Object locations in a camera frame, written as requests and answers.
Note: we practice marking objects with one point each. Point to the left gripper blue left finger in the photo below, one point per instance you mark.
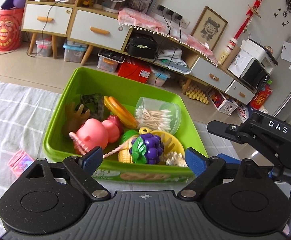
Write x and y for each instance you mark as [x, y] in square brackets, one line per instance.
[91, 160]

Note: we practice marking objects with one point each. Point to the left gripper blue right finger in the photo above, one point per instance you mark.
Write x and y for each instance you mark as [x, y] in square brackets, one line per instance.
[197, 162]

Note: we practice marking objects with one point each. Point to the pink toy pig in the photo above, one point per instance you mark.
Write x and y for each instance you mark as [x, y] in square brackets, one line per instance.
[94, 133]

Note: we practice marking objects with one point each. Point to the yellow plastic funnel toy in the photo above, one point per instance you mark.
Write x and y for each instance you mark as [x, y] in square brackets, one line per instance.
[171, 143]

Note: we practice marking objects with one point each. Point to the yellow green toy corn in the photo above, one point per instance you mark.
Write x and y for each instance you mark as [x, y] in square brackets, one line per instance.
[123, 150]

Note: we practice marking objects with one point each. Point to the amber rubber hand toy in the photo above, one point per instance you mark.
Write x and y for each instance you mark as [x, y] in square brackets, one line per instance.
[74, 118]

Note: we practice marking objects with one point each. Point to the purple toy grapes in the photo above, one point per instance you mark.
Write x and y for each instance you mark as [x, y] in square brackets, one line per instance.
[146, 149]

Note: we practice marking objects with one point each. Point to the clear cotton swab jar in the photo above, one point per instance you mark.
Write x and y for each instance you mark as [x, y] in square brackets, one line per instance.
[158, 115]

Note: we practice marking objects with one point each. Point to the orange plastic lid toy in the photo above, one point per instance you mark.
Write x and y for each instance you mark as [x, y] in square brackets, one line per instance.
[114, 106]

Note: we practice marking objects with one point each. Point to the brown hair claw clip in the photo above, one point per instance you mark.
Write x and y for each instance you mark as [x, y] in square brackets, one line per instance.
[93, 102]

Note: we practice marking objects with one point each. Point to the white red toy box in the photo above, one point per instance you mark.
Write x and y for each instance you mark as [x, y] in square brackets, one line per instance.
[223, 103]

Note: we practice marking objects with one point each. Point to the green plastic cookie box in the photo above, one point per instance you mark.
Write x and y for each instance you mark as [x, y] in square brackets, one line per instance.
[127, 92]

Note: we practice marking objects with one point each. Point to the pink card box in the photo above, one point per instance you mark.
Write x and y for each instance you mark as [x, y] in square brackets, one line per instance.
[19, 162]

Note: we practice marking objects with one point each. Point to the yellow egg tray stack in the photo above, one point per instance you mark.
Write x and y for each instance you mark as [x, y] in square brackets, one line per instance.
[192, 91]

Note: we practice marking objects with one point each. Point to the black white microwave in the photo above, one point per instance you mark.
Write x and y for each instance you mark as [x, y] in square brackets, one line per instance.
[253, 64]

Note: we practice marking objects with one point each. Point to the grey checked tablecloth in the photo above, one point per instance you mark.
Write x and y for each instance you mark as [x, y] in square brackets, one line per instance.
[24, 116]

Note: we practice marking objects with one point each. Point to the red cardboard box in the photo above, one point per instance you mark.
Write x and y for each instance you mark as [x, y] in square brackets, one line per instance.
[134, 69]

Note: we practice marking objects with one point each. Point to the clear storage bin blue lid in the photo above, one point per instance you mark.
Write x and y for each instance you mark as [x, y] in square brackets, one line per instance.
[74, 51]

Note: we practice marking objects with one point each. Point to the black case on shelf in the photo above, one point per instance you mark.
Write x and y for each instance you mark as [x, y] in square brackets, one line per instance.
[140, 45]

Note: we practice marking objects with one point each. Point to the framed cartoon girl picture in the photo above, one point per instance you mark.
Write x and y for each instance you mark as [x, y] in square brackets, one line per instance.
[209, 27]

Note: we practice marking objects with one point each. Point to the red cartoon bucket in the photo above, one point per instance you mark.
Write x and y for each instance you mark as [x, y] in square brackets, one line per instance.
[10, 29]

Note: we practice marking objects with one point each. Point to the pink lace cloth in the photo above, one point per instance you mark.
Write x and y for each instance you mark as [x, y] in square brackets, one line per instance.
[140, 21]

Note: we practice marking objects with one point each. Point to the wooden white tv cabinet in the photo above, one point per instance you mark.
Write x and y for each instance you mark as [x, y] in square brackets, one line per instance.
[102, 29]

